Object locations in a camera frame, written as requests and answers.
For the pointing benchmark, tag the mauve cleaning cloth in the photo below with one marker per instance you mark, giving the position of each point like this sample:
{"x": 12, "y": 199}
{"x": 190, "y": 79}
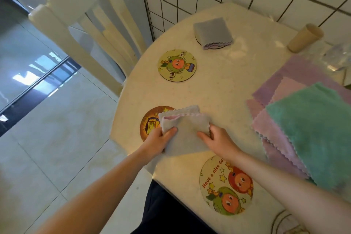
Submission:
{"x": 277, "y": 159}

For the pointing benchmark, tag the person's dark trousers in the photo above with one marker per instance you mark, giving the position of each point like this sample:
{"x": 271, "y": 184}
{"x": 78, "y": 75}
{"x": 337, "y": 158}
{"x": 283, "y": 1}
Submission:
{"x": 164, "y": 212}

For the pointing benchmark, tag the person's right forearm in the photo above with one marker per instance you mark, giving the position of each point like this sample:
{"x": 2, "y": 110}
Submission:
{"x": 290, "y": 187}

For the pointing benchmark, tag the folded grey cleaning cloth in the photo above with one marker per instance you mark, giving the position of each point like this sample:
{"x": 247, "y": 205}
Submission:
{"x": 212, "y": 32}

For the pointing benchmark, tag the person's right thumb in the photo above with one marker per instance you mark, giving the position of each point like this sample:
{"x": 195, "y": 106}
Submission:
{"x": 203, "y": 136}

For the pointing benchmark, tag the person's left thumb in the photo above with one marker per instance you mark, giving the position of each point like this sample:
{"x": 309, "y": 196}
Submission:
{"x": 169, "y": 133}

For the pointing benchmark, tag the yellow cartoon round coaster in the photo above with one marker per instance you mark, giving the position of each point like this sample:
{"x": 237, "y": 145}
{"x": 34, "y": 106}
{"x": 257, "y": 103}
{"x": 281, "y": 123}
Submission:
{"x": 177, "y": 65}

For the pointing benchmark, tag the person's left hand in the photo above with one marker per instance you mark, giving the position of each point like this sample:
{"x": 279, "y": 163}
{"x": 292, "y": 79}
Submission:
{"x": 153, "y": 144}

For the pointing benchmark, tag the green cleaning cloth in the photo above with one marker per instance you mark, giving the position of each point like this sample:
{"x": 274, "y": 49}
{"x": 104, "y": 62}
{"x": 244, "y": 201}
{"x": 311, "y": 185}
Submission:
{"x": 315, "y": 132}

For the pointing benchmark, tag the dark sliding door track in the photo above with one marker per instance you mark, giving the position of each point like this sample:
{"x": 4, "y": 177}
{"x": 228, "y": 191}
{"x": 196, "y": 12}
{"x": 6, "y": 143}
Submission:
{"x": 35, "y": 91}

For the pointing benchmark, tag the orange cartoon round coaster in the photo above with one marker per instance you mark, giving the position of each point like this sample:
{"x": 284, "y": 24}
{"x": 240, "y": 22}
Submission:
{"x": 149, "y": 124}

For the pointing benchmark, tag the large purple cleaning cloth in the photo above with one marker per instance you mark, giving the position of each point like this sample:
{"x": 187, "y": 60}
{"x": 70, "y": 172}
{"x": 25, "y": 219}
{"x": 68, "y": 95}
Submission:
{"x": 297, "y": 73}

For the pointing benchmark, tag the person's left forearm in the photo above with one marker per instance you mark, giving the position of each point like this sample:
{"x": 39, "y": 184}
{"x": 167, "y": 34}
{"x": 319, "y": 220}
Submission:
{"x": 98, "y": 195}

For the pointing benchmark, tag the round coaster with dark rim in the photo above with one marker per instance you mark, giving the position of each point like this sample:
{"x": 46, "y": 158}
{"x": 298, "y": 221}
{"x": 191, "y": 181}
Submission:
{"x": 216, "y": 47}

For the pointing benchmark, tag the white wooden chair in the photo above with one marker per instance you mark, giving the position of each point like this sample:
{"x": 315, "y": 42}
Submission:
{"x": 82, "y": 28}

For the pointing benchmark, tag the light pink cleaning cloth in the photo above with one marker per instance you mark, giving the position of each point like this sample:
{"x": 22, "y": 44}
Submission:
{"x": 288, "y": 88}

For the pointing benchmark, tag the person's right hand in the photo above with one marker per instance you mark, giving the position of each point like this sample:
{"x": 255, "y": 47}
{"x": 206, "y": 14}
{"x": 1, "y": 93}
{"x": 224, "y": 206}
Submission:
{"x": 222, "y": 143}

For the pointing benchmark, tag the clear plastic bag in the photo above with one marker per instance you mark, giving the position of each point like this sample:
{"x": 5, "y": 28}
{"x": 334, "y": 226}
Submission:
{"x": 333, "y": 55}

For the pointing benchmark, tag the cardboard tube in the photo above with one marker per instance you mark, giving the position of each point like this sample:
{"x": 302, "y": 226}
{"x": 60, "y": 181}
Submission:
{"x": 304, "y": 37}

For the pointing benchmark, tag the cream two-character round coaster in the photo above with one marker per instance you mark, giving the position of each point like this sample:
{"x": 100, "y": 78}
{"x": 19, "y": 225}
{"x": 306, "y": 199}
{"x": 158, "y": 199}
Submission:
{"x": 226, "y": 185}

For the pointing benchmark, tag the grey cleaning cloth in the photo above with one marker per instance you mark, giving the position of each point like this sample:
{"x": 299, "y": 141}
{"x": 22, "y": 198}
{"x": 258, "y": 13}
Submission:
{"x": 212, "y": 32}
{"x": 186, "y": 129}

